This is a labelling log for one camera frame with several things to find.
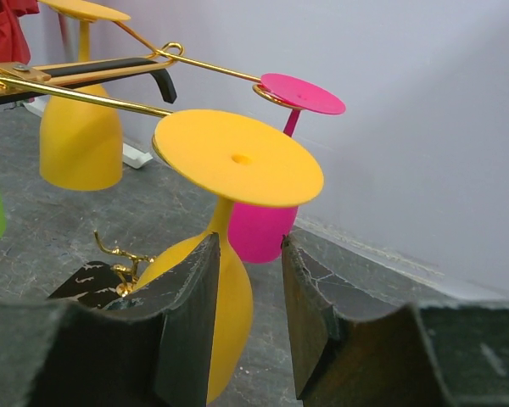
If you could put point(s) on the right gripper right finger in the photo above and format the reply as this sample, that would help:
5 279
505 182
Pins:
350 348

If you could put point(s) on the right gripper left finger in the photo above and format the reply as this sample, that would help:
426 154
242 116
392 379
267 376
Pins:
150 348

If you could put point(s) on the gold wine glass rack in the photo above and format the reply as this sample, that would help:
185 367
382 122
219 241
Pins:
95 284

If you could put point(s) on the magenta goblet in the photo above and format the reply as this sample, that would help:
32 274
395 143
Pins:
256 232

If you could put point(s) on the orange goblet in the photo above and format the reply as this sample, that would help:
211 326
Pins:
81 143
240 160

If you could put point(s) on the red cloth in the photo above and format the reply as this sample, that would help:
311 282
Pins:
13 45

